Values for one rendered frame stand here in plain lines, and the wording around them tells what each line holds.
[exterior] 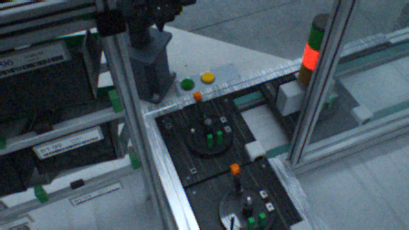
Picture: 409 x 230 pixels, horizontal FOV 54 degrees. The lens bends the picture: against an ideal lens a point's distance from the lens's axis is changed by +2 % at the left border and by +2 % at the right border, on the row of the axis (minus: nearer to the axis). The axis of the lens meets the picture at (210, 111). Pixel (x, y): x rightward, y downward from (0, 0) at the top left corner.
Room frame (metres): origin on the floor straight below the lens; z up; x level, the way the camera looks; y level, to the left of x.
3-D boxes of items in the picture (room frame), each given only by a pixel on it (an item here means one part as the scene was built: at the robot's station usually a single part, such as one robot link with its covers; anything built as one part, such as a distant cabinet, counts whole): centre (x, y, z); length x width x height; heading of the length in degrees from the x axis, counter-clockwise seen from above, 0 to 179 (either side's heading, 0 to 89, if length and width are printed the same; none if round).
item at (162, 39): (0.91, 0.21, 0.96); 0.15 x 0.15 x 0.20; 67
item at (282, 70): (0.86, -0.19, 0.91); 0.89 x 0.06 x 0.11; 112
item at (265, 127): (0.70, -0.28, 0.91); 0.84 x 0.28 x 0.10; 112
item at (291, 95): (0.57, -0.22, 1.29); 0.12 x 0.05 x 0.25; 112
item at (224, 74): (0.84, 0.01, 0.93); 0.21 x 0.07 x 0.06; 112
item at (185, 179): (0.61, 0.01, 1.01); 0.24 x 0.24 x 0.13; 22
